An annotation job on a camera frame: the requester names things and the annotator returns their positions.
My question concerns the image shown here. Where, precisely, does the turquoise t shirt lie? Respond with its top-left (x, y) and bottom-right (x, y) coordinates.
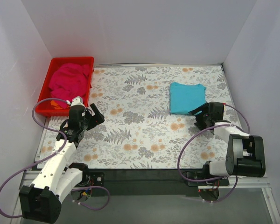
top-left (169, 82), bottom-right (206, 114)

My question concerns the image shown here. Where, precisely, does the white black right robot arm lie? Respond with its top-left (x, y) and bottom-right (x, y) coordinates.
top-left (186, 102), bottom-right (266, 185)

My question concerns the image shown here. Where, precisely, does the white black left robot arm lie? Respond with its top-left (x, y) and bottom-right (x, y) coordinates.
top-left (19, 103), bottom-right (105, 224)

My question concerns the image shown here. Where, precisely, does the orange cloth in bin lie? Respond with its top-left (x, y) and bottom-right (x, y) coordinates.
top-left (50, 100), bottom-right (62, 110)

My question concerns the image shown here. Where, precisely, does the red plastic bin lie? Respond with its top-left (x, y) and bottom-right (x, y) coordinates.
top-left (35, 56), bottom-right (94, 117)

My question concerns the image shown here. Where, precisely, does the magenta t shirt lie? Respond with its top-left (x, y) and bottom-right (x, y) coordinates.
top-left (49, 63), bottom-right (91, 109)

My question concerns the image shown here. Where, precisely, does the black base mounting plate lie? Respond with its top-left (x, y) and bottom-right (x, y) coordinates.
top-left (80, 169), bottom-right (212, 197)

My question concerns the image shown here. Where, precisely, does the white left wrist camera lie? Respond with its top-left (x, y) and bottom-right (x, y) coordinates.
top-left (66, 96), bottom-right (85, 108)

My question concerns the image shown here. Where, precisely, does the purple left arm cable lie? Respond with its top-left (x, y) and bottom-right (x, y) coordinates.
top-left (0, 98), bottom-right (111, 219)

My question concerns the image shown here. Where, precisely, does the aluminium frame rail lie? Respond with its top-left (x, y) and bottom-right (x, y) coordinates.
top-left (20, 170), bottom-right (280, 224)

